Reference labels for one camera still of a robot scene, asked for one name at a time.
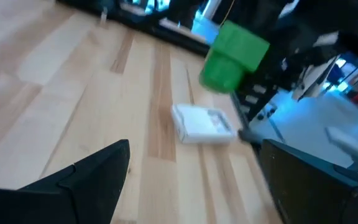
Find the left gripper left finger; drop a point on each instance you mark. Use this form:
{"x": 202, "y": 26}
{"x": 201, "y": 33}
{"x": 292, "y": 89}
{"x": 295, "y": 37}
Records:
{"x": 89, "y": 193}

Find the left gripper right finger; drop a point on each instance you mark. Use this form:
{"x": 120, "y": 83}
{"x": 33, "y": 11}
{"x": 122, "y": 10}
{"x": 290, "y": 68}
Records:
{"x": 309, "y": 193}

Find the green stepped toy brick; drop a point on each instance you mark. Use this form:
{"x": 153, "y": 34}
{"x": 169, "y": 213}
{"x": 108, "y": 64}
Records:
{"x": 232, "y": 59}

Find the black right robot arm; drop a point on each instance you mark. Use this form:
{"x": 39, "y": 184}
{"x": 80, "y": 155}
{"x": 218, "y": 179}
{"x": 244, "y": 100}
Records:
{"x": 337, "y": 18}

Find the white card with picture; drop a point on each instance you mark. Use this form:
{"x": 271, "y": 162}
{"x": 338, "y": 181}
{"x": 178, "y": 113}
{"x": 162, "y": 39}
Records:
{"x": 202, "y": 124}

